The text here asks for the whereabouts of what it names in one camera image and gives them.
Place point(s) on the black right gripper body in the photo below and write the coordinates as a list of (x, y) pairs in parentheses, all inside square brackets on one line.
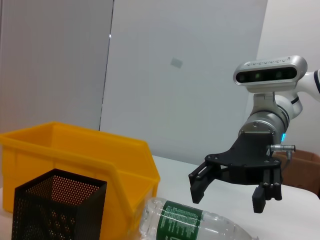
[(247, 162)]

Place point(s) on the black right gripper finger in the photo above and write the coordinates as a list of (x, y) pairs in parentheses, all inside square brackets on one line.
[(200, 182), (272, 185)]

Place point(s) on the clear green-label plastic bottle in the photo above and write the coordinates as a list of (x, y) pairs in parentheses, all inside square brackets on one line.
[(180, 220)]

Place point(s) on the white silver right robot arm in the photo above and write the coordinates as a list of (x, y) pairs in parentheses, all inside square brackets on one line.
[(267, 120)]

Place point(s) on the black mesh pen holder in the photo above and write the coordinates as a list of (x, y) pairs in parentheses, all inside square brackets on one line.
[(87, 212)]

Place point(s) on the brown cardboard box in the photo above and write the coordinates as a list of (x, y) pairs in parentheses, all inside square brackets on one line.
[(305, 170)]

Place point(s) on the yellow plastic storage bin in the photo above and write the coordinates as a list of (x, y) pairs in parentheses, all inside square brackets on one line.
[(75, 150)]

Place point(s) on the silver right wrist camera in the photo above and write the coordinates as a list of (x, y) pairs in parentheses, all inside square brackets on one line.
[(270, 75)]

